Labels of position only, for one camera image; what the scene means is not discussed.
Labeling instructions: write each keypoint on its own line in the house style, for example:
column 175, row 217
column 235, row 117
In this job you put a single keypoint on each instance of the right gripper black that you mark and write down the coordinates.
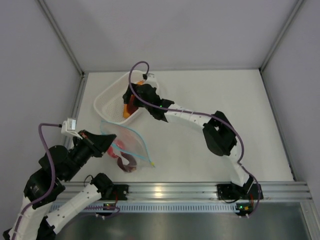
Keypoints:
column 135, row 88

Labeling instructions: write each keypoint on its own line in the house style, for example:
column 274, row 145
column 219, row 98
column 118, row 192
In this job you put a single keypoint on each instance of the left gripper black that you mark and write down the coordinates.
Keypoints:
column 99, row 143

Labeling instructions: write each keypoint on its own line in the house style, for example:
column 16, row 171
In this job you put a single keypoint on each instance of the red fake apple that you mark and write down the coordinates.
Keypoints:
column 115, row 150

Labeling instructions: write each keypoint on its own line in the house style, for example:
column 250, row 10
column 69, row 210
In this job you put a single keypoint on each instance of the orange maroon fake fruit slice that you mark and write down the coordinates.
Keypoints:
column 129, row 105

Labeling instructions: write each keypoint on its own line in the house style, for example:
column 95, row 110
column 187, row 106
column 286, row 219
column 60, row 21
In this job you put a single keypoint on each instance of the clear zip top bag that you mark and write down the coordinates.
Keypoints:
column 134, row 143

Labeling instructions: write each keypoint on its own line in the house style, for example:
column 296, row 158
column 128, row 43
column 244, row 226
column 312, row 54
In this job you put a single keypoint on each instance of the dark maroon fake fig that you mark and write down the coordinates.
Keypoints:
column 126, row 162

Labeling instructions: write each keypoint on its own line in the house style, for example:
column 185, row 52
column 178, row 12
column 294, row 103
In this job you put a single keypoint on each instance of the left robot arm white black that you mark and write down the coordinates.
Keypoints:
column 35, row 221

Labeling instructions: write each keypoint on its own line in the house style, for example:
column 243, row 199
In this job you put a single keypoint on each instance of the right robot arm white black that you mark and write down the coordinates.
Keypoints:
column 219, row 135

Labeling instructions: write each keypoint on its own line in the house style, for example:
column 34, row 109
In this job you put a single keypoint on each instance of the white perforated plastic basket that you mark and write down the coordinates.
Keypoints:
column 109, row 104

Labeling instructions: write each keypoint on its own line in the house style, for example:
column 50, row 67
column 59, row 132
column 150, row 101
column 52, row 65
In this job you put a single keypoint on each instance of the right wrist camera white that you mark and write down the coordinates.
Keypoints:
column 149, row 78

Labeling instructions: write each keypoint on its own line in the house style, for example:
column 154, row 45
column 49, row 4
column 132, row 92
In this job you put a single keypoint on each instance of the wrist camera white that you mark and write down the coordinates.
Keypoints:
column 68, row 128
column 149, row 78

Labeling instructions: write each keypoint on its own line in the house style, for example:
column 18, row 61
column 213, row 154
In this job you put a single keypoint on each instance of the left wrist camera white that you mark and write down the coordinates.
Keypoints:
column 68, row 128

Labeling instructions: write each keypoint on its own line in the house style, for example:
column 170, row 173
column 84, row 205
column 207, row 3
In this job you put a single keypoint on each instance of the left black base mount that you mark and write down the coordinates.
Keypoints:
column 118, row 191

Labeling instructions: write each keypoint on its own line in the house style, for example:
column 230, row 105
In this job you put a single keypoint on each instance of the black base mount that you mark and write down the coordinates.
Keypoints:
column 228, row 192
column 118, row 191

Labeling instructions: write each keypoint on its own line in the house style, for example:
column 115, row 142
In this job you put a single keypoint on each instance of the white slotted cable duct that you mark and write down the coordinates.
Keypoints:
column 166, row 207

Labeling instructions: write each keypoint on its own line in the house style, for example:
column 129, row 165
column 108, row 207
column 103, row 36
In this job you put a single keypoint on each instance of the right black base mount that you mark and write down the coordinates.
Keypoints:
column 228, row 192

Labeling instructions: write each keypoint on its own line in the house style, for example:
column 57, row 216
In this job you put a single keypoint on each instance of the aluminium mounting rail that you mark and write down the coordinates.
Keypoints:
column 283, row 191

